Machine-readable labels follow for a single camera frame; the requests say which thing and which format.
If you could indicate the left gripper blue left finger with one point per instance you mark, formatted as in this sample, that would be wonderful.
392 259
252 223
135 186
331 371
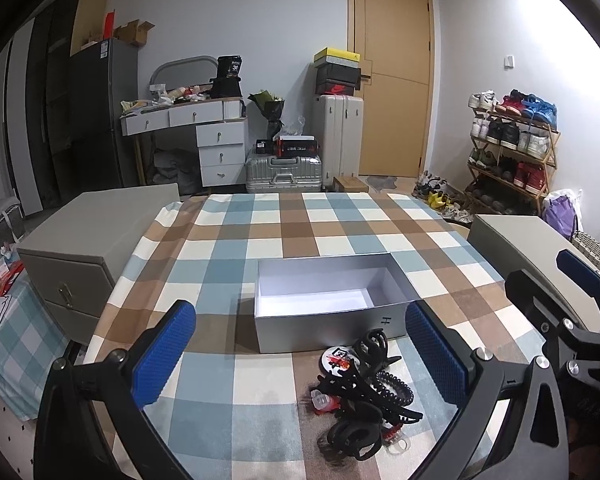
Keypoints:
69 442

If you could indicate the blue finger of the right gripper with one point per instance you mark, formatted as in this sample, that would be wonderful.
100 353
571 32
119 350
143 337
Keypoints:
580 273
544 310

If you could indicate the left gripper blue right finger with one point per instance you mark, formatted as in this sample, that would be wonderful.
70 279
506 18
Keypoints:
532 442

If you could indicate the clear red small clip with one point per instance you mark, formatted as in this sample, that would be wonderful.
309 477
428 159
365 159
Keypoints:
394 439

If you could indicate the black fabric hair scrunchie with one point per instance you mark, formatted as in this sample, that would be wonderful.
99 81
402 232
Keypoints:
356 439

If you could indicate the white round pin badge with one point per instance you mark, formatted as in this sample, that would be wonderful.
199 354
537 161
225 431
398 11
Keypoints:
335 361

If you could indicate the red small hair clip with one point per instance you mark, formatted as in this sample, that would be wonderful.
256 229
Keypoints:
323 403

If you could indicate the purple bag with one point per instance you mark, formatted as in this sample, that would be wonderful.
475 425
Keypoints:
562 211

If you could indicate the plaid checkered tablecloth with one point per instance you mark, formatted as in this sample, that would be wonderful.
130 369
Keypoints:
230 411

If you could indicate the wooden shoe rack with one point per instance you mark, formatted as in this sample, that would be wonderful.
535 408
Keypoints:
513 156

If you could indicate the grey left nightstand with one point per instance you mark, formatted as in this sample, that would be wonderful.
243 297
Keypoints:
75 257

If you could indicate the grey open cardboard box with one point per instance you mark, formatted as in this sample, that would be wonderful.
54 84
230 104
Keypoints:
307 304

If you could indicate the small wooden stool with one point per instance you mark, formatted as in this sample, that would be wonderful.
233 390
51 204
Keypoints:
346 184

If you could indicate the white upright suitcase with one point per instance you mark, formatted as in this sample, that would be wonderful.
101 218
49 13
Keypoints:
337 125

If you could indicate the black red box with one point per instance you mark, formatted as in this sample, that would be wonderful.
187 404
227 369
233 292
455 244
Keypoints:
295 145

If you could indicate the silver lying suitcase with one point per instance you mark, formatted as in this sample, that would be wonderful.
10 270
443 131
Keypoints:
270 174

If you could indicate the stacked shoe boxes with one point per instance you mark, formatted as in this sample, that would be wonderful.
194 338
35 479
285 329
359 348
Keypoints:
337 72

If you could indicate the wooden door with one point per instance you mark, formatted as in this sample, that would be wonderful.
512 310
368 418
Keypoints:
395 42

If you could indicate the dark wardrobe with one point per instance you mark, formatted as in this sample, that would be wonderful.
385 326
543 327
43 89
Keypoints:
66 78

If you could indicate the black flower bouquet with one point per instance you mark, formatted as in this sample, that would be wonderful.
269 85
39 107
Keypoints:
271 108

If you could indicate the white dressing desk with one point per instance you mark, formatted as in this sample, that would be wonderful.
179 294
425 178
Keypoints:
180 100

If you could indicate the cardboard boxes on wardrobe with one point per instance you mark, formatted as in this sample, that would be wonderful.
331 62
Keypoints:
110 25

